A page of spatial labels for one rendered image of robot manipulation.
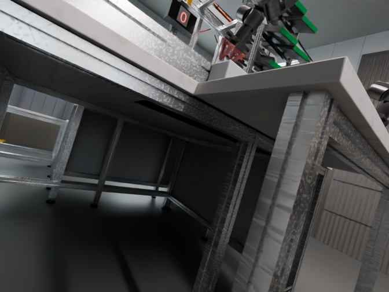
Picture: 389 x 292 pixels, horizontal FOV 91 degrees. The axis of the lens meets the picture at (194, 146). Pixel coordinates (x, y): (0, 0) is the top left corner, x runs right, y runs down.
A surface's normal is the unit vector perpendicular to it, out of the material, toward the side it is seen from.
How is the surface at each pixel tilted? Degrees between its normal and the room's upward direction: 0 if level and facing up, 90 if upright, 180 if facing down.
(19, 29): 90
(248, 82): 90
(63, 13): 90
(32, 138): 90
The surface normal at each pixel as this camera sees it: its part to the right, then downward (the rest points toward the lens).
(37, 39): 0.60, 0.17
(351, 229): -0.76, -0.25
